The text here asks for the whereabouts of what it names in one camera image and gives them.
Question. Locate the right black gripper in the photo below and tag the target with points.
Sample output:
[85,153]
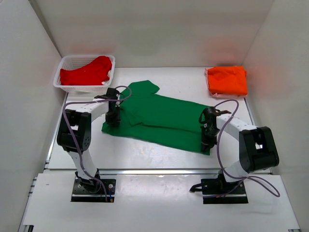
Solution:
[207,144]

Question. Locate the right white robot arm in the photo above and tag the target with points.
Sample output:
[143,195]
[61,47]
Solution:
[257,149]

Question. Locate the green t shirt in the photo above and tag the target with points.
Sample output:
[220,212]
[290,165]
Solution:
[150,117]

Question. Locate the red t shirt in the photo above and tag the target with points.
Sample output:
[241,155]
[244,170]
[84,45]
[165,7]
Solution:
[92,74]

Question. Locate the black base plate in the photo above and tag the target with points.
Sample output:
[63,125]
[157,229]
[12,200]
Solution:
[83,194]
[217,191]

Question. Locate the aluminium rail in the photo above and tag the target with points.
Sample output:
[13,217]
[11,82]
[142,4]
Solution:
[157,171]

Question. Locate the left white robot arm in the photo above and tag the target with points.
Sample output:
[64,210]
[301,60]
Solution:
[74,135]

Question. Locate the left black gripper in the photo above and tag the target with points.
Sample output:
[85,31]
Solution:
[116,121]

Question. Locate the white plastic basket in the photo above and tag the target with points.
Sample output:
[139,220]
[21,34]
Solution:
[72,62]

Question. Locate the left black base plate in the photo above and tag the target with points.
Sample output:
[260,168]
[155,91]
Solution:
[83,194]

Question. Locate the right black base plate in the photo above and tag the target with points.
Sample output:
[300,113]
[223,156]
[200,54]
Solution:
[217,191]

